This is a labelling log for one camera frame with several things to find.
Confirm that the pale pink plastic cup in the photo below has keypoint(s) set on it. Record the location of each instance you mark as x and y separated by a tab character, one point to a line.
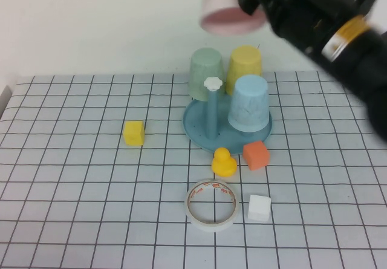
217	9

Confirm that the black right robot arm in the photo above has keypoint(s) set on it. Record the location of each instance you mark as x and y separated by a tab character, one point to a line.
362	84

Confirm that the yellow rubber duck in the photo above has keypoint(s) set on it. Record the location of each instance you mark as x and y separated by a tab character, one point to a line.
223	166

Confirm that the pale blue plastic cup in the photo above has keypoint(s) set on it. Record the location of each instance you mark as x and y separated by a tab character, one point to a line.
249	105

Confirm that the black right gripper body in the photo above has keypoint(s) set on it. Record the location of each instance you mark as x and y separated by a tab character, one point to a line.
299	15

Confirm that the pale yellow plastic cup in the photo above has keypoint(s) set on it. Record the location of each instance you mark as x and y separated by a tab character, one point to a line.
245	63

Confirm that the white tape roll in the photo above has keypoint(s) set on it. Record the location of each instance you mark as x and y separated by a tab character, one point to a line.
193	214

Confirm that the blue cup stand with posts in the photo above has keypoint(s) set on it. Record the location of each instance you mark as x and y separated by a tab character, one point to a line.
196	127

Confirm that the white foam cube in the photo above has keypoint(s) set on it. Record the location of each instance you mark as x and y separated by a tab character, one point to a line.
258	208

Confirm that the orange foam cube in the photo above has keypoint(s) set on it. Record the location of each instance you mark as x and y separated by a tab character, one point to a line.
255	155

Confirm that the yellow foam cube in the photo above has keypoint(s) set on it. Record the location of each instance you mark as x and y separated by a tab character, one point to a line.
133	133

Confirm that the pale green plastic cup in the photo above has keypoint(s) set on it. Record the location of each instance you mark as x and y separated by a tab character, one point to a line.
199	72

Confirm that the grey grid pattern table cloth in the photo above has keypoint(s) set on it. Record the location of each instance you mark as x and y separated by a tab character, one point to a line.
60	115

